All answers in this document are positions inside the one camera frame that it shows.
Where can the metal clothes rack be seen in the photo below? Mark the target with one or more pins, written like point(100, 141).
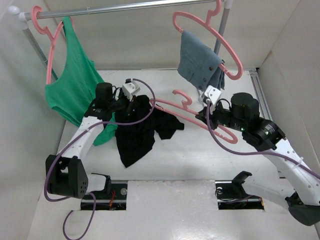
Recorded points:
point(23, 17)

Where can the blue denim garment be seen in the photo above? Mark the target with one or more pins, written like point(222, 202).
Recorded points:
point(199, 64)

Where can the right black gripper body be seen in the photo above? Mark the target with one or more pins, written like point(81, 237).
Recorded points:
point(224, 117)

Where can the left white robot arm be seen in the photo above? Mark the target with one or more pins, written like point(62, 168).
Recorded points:
point(66, 172)

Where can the black t shirt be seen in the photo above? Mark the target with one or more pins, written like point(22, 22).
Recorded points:
point(135, 141)

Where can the green tank top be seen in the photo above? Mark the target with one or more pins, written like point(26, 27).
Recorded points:
point(71, 94)

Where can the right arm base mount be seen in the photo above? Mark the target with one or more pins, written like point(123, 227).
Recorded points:
point(231, 195)

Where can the aluminium rail right side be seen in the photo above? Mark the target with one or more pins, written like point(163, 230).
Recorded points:
point(264, 108)

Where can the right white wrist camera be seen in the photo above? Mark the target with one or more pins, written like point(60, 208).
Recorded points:
point(211, 96)

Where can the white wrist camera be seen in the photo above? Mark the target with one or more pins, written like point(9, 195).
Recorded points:
point(211, 96)
point(130, 89)

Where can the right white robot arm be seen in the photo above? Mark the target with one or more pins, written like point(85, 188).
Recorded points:
point(302, 199)

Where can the pink hanger with denim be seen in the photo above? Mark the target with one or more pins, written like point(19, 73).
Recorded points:
point(219, 36)

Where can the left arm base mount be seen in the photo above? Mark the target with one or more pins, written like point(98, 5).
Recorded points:
point(110, 195)

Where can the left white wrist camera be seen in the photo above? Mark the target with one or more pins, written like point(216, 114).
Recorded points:
point(130, 89)

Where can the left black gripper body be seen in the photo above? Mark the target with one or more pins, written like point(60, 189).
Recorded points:
point(121, 103)

